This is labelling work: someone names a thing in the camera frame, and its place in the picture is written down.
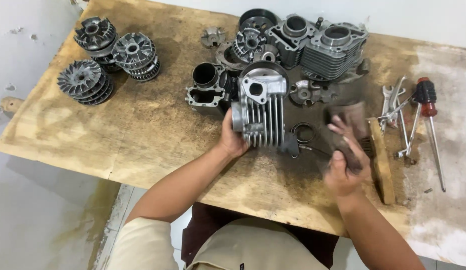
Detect person's right hand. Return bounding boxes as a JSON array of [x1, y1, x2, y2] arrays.
[[323, 115, 372, 198]]

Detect person's left hand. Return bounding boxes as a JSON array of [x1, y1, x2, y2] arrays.
[[217, 109, 251, 158]]

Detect brown abrasive cloth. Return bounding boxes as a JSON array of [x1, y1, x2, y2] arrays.
[[323, 100, 369, 175]]

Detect silver finned cylinder head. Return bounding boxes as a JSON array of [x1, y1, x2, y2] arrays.
[[231, 61, 291, 149]]

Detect dark slider plate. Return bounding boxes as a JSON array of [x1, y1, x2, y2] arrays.
[[318, 82, 341, 104]]

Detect silver open-end wrenches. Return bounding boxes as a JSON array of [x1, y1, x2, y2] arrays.
[[378, 76, 408, 136]]

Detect flat dark metal plate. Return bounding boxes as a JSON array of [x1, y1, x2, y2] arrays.
[[335, 57, 371, 84]]

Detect large finned cylinder block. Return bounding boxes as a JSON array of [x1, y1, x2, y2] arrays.
[[300, 23, 370, 82]]

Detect smooth grey pulley half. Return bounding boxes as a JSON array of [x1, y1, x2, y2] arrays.
[[252, 44, 282, 65]]

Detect grey square cylinder block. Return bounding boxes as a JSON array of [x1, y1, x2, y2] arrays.
[[265, 14, 321, 70]]

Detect single finned pulley disc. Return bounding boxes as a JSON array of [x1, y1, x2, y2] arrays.
[[232, 28, 268, 63]]

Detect round grey clutch housing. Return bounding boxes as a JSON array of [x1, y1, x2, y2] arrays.
[[215, 40, 249, 73]]

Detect black clutch bell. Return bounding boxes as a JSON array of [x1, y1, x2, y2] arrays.
[[238, 8, 282, 35]]

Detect dark cylinder block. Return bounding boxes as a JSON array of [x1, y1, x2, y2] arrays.
[[184, 62, 239, 118]]

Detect person's beige shirt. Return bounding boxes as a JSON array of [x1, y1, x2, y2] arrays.
[[105, 216, 328, 270]]

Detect small grey ramp plate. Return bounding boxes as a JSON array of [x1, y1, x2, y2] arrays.
[[200, 26, 227, 49]]

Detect dark maroon trousers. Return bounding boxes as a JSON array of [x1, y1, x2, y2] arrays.
[[180, 202, 340, 269]]

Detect stack of finned variator pulleys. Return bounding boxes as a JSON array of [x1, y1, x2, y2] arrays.
[[112, 32, 161, 83], [73, 16, 120, 74], [56, 59, 114, 107]]

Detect thin metal wire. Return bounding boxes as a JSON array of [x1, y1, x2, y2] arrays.
[[298, 145, 332, 157]]

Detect wooden wire brush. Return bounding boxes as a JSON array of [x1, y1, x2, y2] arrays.
[[361, 117, 396, 205]]

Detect red black handled screwdriver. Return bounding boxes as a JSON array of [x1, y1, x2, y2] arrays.
[[415, 77, 447, 193]]

